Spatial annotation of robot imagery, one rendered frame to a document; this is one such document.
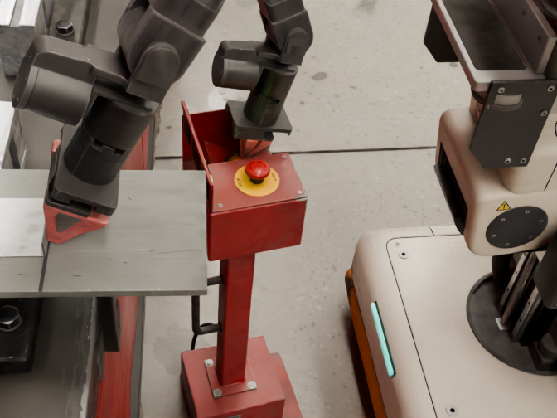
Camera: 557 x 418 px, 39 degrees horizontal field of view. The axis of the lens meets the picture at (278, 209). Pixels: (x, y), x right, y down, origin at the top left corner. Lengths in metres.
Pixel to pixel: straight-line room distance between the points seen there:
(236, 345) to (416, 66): 1.52
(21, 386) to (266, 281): 1.25
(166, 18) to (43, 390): 0.44
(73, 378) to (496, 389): 1.00
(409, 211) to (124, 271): 1.58
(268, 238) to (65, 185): 0.55
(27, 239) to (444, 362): 1.04
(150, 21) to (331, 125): 1.89
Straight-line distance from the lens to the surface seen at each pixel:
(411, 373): 1.69
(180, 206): 0.92
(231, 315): 1.57
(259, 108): 1.27
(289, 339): 2.02
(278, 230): 1.29
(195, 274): 0.86
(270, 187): 1.25
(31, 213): 0.93
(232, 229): 1.25
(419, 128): 2.64
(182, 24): 0.73
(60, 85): 0.75
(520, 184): 1.29
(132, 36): 0.73
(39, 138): 1.21
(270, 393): 1.80
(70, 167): 0.82
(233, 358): 1.70
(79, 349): 0.96
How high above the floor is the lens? 1.67
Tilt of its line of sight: 47 degrees down
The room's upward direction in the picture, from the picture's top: 6 degrees clockwise
